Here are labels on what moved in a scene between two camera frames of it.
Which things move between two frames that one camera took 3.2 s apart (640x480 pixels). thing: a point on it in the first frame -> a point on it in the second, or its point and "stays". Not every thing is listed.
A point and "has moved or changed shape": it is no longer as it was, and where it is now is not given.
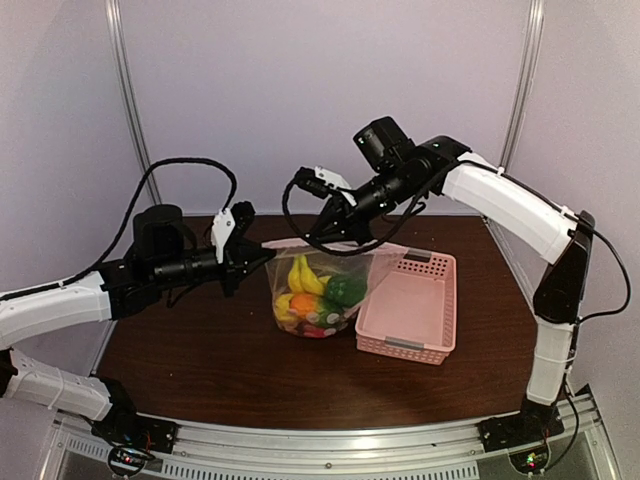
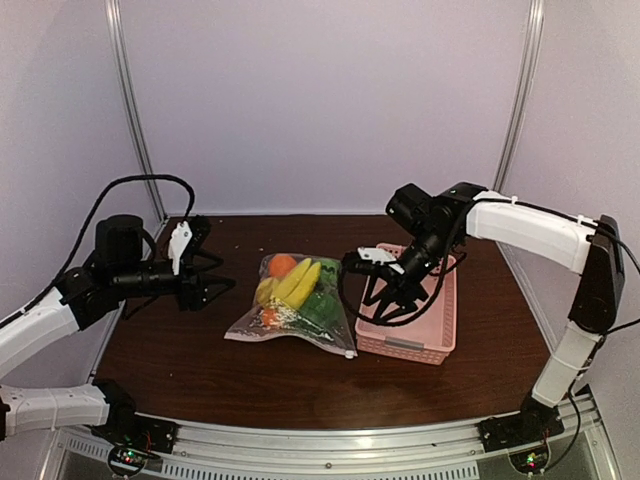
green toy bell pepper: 346,289 -> 324,307
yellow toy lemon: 283,311 -> 264,290
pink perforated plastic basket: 410,310 stays
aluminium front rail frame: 204,450 stays
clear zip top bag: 317,292 has moved or changed shape
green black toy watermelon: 330,316 -> 329,278
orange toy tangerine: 303,304 -> 281,264
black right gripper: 351,225 -> 396,290
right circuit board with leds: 530,461 stays
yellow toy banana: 302,280 has moved or changed shape
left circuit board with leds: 126,461 stays
